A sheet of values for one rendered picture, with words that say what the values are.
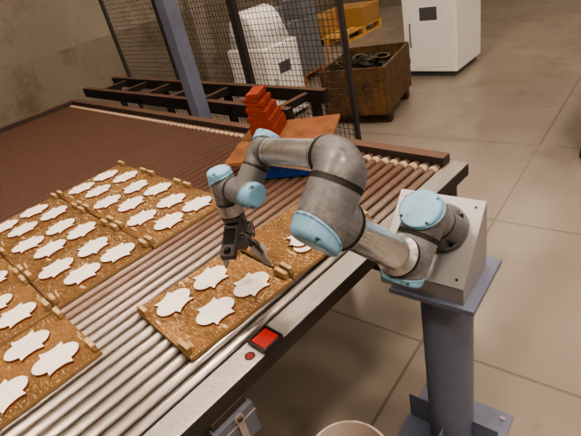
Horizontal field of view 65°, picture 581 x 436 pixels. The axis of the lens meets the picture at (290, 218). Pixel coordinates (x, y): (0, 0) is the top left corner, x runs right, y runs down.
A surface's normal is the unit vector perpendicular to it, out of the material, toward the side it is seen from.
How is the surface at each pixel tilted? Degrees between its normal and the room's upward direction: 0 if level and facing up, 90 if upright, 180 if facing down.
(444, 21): 90
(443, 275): 43
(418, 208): 35
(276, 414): 0
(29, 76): 90
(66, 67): 90
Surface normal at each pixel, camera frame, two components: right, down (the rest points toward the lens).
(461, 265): -0.55, -0.26
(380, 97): -0.43, 0.54
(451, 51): -0.62, 0.51
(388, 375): -0.20, -0.84
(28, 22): 0.78, 0.18
